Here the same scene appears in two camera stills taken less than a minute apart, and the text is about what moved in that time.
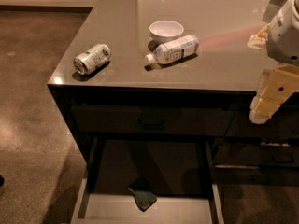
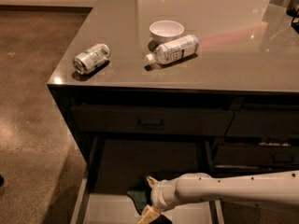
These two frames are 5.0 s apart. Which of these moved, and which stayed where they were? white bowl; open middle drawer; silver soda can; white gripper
Moved: white gripper
Stayed: white bowl; silver soda can; open middle drawer
